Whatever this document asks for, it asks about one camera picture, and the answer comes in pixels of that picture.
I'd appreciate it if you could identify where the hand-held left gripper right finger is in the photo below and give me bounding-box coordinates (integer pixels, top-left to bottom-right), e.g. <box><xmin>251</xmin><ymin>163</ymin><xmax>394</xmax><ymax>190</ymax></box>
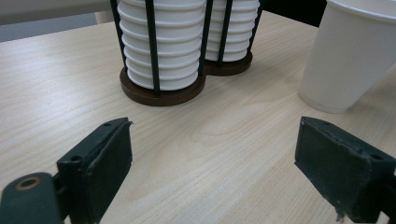
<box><xmin>294</xmin><ymin>116</ymin><xmax>396</xmax><ymax>224</ymax></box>

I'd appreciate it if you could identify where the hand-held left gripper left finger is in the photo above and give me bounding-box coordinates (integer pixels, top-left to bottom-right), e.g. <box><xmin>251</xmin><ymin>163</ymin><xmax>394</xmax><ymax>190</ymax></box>
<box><xmin>55</xmin><ymin>117</ymin><xmax>134</xmax><ymax>224</ymax></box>

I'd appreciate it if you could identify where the black rod cup holder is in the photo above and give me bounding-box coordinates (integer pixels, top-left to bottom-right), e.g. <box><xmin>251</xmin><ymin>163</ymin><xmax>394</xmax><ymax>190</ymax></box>
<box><xmin>109</xmin><ymin>0</ymin><xmax>265</xmax><ymax>107</ymax></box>

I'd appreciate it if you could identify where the single white paper cup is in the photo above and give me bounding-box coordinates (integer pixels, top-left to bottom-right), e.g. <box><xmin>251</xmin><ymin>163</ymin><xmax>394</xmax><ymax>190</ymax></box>
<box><xmin>298</xmin><ymin>0</ymin><xmax>396</xmax><ymax>114</ymax></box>

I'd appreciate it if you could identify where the stack of white paper cups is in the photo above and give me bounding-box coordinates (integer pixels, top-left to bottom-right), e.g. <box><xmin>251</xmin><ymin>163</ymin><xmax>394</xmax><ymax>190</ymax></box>
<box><xmin>205</xmin><ymin>0</ymin><xmax>261</xmax><ymax>63</ymax></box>
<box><xmin>117</xmin><ymin>0</ymin><xmax>206</xmax><ymax>91</ymax></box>

